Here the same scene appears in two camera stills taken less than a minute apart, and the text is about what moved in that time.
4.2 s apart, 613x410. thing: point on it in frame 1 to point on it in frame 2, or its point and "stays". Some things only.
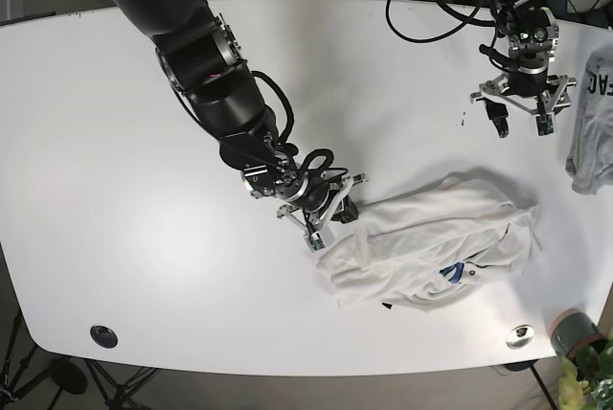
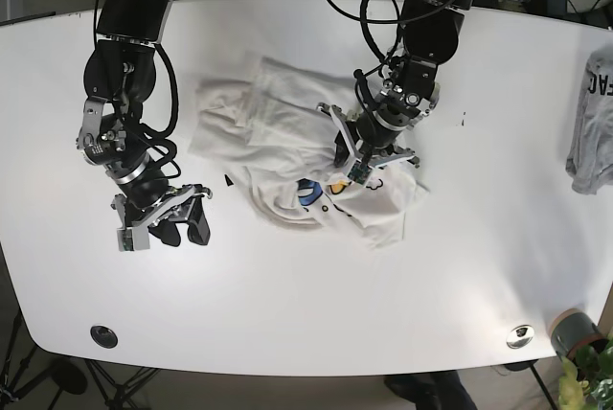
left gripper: [284, 178] to [152, 204]
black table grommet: [103, 336] stays
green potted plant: [589, 386] stays
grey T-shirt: [589, 164] stays
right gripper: [532, 51] to [393, 109]
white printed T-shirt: [430, 246] to [267, 125]
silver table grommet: [520, 336] stays
